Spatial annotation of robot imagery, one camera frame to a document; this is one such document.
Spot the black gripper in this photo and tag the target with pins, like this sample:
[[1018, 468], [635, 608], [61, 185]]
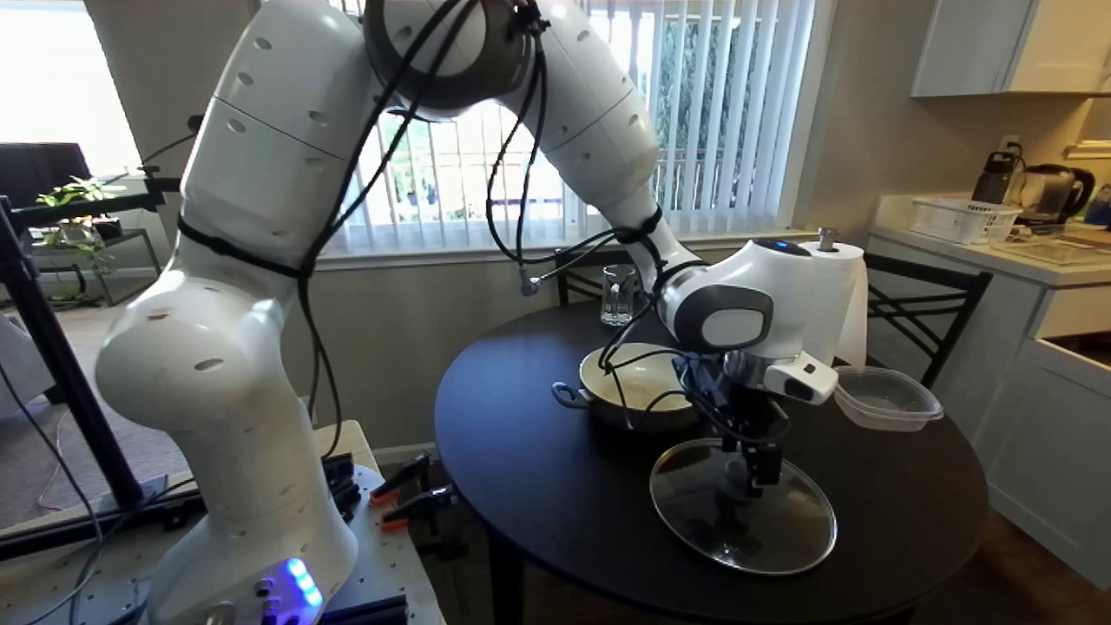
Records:
[[719, 389]]

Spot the glass pot lid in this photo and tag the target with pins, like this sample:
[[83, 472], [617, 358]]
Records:
[[780, 531]]

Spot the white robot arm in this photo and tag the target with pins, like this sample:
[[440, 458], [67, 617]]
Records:
[[269, 185]]

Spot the grey cooking pot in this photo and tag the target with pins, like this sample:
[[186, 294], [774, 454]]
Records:
[[630, 388]]

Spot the white paper towel roll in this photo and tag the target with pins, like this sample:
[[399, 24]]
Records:
[[837, 302]]

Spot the round black table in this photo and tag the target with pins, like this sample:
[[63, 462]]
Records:
[[575, 499]]

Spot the clear glass mug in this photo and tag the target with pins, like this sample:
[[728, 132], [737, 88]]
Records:
[[619, 294]]

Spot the black chair behind table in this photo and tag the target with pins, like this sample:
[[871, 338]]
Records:
[[580, 272]]

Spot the clear countertop storage bin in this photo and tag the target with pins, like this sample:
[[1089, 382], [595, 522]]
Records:
[[962, 221]]

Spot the black chair near counter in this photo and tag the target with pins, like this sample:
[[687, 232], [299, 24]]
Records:
[[929, 320]]

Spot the white vertical window blinds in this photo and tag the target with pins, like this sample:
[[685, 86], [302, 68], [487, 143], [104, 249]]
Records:
[[725, 86]]

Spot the black electric kettle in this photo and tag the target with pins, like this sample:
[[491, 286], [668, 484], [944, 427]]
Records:
[[1052, 191]]

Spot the white upper kitchen cabinet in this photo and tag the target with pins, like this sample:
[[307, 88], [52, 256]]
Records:
[[1016, 45]]

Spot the green potted plant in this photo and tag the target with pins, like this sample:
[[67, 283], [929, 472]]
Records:
[[83, 221]]

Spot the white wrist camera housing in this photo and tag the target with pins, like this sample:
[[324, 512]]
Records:
[[801, 381]]

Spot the black camera tripod stand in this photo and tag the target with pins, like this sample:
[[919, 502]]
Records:
[[130, 499]]

